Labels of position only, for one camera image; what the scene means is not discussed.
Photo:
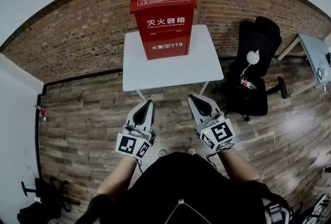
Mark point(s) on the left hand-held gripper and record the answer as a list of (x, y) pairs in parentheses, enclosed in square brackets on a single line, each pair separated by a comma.
[(129, 142)]

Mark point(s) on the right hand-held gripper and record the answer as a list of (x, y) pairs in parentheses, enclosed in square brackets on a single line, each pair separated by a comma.
[(219, 132)]

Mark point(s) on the red fire extinguisher box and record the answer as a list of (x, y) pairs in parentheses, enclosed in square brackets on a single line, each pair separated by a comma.
[(165, 36)]

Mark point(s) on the person's left forearm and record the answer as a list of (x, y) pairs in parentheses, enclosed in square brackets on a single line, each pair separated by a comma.
[(116, 176)]

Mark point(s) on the person's right forearm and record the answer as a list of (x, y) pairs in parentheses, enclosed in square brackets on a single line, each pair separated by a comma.
[(238, 166)]

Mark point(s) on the person's left shoe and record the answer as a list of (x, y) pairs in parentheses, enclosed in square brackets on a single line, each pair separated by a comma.
[(163, 152)]

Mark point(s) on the person's shoe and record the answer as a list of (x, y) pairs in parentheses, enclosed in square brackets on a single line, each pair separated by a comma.
[(163, 152), (190, 151)]

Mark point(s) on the person's right shoe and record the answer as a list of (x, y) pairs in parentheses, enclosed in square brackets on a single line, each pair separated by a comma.
[(190, 151)]

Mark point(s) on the white square table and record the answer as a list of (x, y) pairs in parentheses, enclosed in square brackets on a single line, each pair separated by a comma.
[(170, 70)]

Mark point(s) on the red label drink bottle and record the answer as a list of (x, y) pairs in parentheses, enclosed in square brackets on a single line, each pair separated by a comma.
[(247, 83)]

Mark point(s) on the white round lamp gold stem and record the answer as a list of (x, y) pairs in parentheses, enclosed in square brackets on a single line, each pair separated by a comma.
[(253, 57)]

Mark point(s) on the person's black shirt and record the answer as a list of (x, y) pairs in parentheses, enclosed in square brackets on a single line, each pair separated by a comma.
[(186, 186)]

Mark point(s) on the black office chair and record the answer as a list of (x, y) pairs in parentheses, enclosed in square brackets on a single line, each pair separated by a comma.
[(256, 36)]

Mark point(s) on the small white device on desk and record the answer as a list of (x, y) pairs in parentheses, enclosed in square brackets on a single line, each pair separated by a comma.
[(321, 73)]

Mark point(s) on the grey desk with wooden legs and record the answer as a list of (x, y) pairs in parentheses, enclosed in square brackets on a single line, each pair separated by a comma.
[(314, 52)]

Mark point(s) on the black swivel chair with bag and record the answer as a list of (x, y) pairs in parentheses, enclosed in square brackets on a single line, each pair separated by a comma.
[(49, 199)]

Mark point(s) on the red and white wall fixture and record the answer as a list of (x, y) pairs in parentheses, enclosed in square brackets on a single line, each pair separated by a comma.
[(41, 111)]

